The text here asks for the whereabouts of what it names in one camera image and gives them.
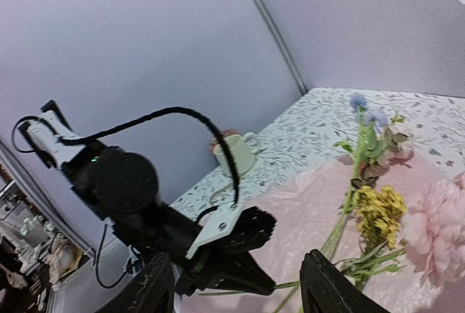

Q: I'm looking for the small blue flower stem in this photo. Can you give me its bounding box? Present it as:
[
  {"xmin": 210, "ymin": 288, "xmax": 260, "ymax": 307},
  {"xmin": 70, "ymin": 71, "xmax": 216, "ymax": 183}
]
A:
[{"xmin": 322, "ymin": 93, "xmax": 388, "ymax": 259}]

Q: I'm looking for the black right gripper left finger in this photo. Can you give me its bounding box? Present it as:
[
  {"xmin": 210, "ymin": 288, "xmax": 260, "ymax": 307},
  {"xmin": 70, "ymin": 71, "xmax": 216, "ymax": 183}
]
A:
[{"xmin": 97, "ymin": 253, "xmax": 174, "ymax": 313}]

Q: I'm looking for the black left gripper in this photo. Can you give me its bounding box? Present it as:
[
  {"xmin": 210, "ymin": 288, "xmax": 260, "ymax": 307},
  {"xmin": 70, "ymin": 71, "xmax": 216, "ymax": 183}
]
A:
[{"xmin": 68, "ymin": 146, "xmax": 276, "ymax": 296}]

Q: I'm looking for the left aluminium frame post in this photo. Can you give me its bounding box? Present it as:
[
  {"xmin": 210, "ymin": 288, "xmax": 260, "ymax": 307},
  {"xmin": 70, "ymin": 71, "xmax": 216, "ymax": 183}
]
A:
[{"xmin": 252, "ymin": 0, "xmax": 309, "ymax": 96}]

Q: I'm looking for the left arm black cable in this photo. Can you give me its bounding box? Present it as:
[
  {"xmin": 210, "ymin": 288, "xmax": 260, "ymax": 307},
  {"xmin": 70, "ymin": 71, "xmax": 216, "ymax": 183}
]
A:
[{"xmin": 10, "ymin": 107, "xmax": 241, "ymax": 208}]

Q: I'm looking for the yellow small flower sprig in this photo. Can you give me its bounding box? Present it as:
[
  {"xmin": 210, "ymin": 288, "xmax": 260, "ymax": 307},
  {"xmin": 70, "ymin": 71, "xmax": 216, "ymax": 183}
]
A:
[{"xmin": 340, "ymin": 185, "xmax": 406, "ymax": 290}]

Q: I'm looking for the single pink carnation stem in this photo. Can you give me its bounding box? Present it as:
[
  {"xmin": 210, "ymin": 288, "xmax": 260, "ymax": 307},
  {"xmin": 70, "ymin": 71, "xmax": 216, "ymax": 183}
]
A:
[{"xmin": 198, "ymin": 173, "xmax": 465, "ymax": 298}]

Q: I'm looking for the pink wrapping paper sheet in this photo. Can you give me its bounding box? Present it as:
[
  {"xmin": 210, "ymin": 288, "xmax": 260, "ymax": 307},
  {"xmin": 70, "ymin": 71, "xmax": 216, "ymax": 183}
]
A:
[{"xmin": 179, "ymin": 153, "xmax": 465, "ymax": 313}]

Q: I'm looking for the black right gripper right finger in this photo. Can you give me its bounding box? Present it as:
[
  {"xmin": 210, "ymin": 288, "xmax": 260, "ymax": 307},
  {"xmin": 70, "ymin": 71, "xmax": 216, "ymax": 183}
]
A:
[{"xmin": 299, "ymin": 250, "xmax": 387, "ymax": 313}]

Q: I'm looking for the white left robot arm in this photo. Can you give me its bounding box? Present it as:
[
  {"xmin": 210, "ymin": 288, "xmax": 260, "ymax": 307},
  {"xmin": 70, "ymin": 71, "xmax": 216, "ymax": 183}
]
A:
[{"xmin": 15, "ymin": 101, "xmax": 276, "ymax": 296}]

